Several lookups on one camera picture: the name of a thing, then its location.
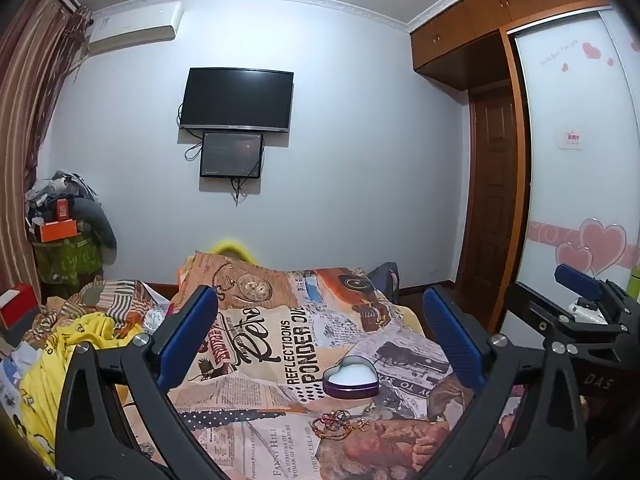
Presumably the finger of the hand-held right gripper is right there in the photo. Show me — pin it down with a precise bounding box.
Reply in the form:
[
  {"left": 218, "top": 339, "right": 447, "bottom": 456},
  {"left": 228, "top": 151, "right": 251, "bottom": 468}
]
[
  {"left": 554, "top": 264, "right": 640, "bottom": 324},
  {"left": 509, "top": 282, "right": 634, "bottom": 357}
]

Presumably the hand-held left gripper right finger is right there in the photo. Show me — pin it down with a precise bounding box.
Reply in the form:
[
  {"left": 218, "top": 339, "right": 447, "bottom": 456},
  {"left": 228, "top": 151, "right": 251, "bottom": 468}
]
[{"left": 422, "top": 285, "right": 588, "bottom": 480}]

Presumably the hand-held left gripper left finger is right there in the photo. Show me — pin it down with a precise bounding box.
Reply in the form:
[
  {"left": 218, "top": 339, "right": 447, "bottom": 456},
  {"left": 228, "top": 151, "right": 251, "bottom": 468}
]
[{"left": 55, "top": 284, "right": 231, "bottom": 480}]

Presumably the purple heart-shaped tin box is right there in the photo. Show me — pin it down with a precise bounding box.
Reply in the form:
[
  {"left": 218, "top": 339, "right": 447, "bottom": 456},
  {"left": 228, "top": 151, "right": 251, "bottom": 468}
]
[{"left": 322, "top": 355, "right": 379, "bottom": 401}]

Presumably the gold chain jewelry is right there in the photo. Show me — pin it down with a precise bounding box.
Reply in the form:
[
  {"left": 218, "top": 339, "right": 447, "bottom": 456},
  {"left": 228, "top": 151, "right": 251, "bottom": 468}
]
[{"left": 309, "top": 416, "right": 353, "bottom": 444}]

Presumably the clear plastic bag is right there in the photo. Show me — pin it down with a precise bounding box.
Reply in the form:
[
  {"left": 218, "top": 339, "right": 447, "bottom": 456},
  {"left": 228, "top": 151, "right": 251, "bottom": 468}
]
[{"left": 144, "top": 305, "right": 169, "bottom": 334}]

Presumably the striped brown cloth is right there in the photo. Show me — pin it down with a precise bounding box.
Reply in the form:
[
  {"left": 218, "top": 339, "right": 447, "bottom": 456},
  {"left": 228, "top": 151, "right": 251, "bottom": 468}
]
[{"left": 47, "top": 277, "right": 171, "bottom": 332}]

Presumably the white heart-print wardrobe door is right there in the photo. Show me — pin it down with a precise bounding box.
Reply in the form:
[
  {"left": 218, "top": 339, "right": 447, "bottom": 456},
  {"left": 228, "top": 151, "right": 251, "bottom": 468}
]
[{"left": 507, "top": 7, "right": 640, "bottom": 336}]

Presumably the yellow plastic object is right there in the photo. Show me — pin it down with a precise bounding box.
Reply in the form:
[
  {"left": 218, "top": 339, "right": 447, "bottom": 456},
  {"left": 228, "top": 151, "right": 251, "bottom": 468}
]
[{"left": 212, "top": 238, "right": 258, "bottom": 263}]

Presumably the printed newspaper-pattern blanket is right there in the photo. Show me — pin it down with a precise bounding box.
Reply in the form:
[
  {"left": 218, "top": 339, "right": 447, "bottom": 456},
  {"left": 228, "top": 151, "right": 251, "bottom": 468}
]
[{"left": 135, "top": 252, "right": 531, "bottom": 480}]

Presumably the brown wooden door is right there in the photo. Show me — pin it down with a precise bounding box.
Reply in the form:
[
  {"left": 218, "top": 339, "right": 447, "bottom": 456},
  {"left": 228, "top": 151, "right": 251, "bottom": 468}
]
[{"left": 467, "top": 82, "right": 521, "bottom": 291}]

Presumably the yellow cloth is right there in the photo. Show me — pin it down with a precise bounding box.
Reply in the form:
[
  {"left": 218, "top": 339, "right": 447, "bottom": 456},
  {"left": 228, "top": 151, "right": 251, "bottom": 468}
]
[{"left": 15, "top": 310, "right": 146, "bottom": 468}]

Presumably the flat orange box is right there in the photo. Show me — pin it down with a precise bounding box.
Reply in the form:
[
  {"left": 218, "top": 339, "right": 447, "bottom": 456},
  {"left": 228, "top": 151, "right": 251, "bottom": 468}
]
[{"left": 39, "top": 219, "right": 80, "bottom": 242}]

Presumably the red and white box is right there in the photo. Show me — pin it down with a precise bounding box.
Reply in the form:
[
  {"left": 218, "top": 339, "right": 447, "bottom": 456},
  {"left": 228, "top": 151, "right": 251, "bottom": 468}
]
[{"left": 0, "top": 284, "right": 41, "bottom": 328}]

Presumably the white printed cloth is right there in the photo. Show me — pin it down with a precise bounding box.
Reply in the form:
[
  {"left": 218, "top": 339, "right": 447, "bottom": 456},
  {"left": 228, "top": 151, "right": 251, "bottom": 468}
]
[{"left": 0, "top": 345, "right": 36, "bottom": 426}]

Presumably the pile of clothes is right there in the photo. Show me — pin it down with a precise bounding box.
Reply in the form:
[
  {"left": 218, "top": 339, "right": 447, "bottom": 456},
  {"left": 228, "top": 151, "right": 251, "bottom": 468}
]
[{"left": 26, "top": 170, "right": 98, "bottom": 222}]

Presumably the wooden overhead cabinet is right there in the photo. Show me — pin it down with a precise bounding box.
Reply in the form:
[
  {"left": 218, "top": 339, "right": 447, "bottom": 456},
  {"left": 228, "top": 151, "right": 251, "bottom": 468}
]
[{"left": 410, "top": 0, "right": 613, "bottom": 92}]

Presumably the striped brown curtain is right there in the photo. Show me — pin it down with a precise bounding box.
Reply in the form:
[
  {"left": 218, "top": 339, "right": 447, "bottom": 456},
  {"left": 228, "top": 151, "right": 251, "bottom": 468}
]
[{"left": 0, "top": 0, "right": 93, "bottom": 301}]

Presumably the white air conditioner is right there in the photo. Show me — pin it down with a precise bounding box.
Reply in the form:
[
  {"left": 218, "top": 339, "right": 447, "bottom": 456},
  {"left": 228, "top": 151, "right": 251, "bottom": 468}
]
[{"left": 86, "top": 1, "right": 185, "bottom": 55}]

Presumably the small black wall monitor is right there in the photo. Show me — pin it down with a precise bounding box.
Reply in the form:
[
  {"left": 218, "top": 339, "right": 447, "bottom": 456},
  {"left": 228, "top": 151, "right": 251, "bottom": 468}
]
[{"left": 199, "top": 131, "right": 265, "bottom": 179}]

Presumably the black wall television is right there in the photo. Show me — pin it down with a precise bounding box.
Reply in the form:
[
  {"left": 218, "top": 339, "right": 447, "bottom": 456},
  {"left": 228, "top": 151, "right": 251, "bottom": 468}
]
[{"left": 179, "top": 66, "right": 295, "bottom": 134}]

